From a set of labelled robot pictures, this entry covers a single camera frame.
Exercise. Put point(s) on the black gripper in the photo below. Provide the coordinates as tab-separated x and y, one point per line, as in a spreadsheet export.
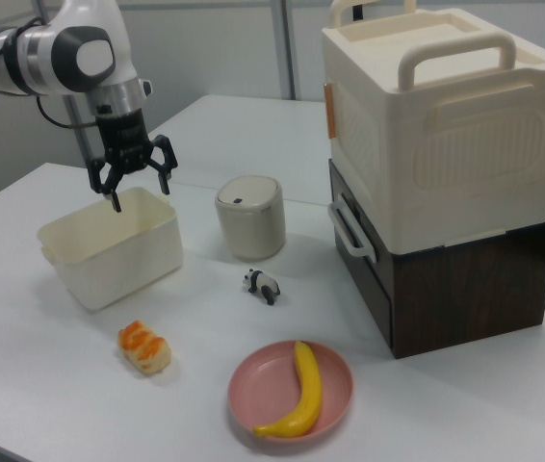
125	139

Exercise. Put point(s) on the cream plastic box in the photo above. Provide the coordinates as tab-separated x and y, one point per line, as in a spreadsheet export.
123	269

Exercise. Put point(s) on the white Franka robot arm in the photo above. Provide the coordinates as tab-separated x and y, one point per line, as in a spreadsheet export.
85	53

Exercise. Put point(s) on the large cream storage box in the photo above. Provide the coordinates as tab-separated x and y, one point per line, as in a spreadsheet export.
446	168

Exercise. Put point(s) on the small cream lidded trash can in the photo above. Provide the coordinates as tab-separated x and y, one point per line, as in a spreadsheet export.
253	231

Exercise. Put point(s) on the toy panda figure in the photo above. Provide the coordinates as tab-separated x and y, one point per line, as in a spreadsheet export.
264	284

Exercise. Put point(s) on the toy shrimp sushi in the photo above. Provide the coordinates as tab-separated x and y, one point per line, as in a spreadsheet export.
147	349

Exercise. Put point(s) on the pink plastic plate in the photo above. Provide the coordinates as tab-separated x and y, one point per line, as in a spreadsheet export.
272	385

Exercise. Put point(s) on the small black background object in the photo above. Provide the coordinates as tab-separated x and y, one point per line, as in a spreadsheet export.
356	10

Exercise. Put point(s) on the yellow toy banana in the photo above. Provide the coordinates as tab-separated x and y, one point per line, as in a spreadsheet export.
310	385

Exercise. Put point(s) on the dark wooden drawer cabinet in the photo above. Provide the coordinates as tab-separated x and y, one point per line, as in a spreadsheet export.
465	298

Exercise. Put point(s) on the grey metal post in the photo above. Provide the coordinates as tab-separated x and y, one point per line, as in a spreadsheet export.
80	139

